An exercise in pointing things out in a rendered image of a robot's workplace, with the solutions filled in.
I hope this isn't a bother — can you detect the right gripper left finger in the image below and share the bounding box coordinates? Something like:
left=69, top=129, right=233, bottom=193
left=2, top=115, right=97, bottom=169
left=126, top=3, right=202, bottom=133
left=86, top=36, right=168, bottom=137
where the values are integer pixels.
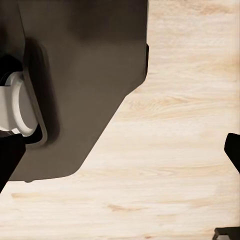
left=0, top=133, right=26, bottom=193

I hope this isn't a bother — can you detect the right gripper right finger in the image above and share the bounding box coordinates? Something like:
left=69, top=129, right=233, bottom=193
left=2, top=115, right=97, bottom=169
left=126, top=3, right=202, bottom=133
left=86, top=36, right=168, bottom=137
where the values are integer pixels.
left=224, top=132, right=240, bottom=173

